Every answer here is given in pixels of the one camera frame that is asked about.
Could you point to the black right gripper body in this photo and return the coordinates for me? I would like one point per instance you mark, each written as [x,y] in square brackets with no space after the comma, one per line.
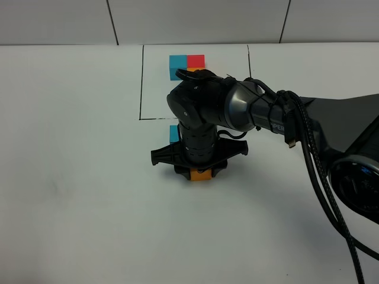
[179,155]

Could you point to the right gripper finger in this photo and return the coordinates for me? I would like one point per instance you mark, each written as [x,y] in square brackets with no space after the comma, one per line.
[218,171]
[183,171]

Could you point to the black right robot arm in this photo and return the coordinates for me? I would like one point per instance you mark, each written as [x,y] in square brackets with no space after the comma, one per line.
[345,131]

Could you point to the orange template block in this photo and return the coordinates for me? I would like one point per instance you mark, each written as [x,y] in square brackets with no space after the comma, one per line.
[194,69]

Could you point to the blue template block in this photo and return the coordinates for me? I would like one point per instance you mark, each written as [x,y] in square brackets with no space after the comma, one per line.
[176,62]

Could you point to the red template block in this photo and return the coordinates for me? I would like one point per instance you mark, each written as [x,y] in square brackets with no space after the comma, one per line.
[196,61]

